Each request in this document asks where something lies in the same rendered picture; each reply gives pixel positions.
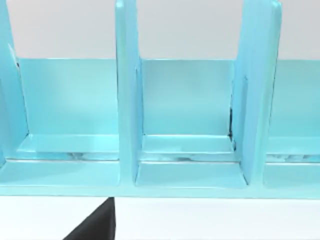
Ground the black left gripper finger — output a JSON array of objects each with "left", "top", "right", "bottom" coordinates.
[{"left": 62, "top": 196, "right": 117, "bottom": 240}]

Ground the light blue rack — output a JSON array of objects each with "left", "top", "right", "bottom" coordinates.
[{"left": 0, "top": 0, "right": 320, "bottom": 198}]

